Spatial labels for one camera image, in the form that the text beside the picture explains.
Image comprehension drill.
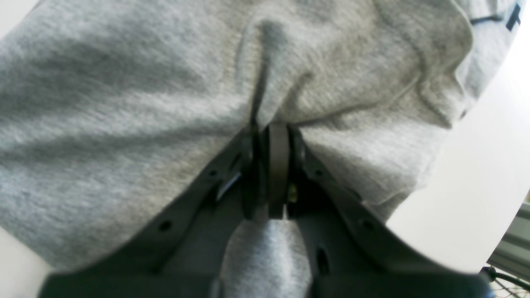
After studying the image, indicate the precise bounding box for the grey T-shirt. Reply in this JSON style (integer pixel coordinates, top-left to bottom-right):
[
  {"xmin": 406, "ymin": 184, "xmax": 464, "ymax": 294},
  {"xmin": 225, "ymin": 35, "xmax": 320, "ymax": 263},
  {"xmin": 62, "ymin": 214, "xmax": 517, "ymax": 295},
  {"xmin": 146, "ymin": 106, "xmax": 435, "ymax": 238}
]
[{"xmin": 1, "ymin": 0, "xmax": 529, "ymax": 298}]

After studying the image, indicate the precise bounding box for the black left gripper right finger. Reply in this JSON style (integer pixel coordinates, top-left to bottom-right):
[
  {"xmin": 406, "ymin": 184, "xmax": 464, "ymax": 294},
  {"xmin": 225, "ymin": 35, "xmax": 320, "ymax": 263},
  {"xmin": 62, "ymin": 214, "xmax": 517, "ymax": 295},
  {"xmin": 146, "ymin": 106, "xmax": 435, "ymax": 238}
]
[{"xmin": 267, "ymin": 124, "xmax": 493, "ymax": 298}]

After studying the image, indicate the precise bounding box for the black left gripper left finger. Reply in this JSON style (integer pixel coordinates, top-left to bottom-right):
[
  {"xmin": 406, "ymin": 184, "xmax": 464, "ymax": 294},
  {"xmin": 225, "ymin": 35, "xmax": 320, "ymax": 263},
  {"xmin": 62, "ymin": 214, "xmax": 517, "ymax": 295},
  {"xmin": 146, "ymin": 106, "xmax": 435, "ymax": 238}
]
[{"xmin": 39, "ymin": 127, "xmax": 259, "ymax": 298}]

